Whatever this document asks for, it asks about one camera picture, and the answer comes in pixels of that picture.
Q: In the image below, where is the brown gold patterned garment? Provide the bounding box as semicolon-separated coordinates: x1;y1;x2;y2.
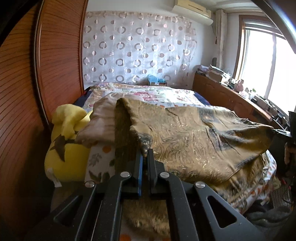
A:
114;97;276;239

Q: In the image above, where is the orange-fruit print bed sheet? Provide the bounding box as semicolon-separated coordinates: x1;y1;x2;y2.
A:
84;143;276;240

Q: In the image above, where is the yellow plush toy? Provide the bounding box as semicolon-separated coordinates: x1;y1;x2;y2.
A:
44;104;92;188

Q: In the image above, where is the pink figurine on sideboard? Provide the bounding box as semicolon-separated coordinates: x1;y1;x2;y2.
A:
234;79;244;93

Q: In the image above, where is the long wooden sideboard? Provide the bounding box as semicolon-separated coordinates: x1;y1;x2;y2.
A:
192;73;283;130

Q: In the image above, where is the beige folded cloth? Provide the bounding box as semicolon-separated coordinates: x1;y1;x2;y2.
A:
75;92;144;148

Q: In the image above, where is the dark blue blanket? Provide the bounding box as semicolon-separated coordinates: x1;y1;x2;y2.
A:
194;92;211;105

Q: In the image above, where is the pink floral bed quilt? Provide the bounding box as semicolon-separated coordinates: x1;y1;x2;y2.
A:
83;82;205;112

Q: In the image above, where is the blue tissue box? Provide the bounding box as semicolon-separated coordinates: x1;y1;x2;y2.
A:
147;75;167;86

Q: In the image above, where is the red-brown wooden wardrobe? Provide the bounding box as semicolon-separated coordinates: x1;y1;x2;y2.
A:
1;1;88;235

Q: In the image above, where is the white circle-patterned curtain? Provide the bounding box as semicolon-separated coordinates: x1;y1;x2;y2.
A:
82;11;197;87

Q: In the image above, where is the bright window with frame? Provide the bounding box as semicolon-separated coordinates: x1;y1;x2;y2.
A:
234;15;295;113

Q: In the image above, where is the white wall air conditioner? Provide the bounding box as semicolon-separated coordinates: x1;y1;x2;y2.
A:
171;0;213;26

